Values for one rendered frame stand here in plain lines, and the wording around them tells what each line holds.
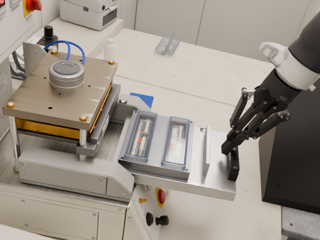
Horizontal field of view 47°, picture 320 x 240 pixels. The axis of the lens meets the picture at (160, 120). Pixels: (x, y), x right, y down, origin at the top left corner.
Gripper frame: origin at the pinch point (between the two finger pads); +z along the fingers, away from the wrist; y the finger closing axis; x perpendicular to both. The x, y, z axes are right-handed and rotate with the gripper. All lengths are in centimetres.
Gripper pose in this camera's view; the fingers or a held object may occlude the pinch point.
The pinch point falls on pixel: (232, 141)
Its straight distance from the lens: 91.4
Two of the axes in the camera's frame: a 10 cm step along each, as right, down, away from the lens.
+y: 8.7, 4.4, 2.1
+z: -4.8, 6.8, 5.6
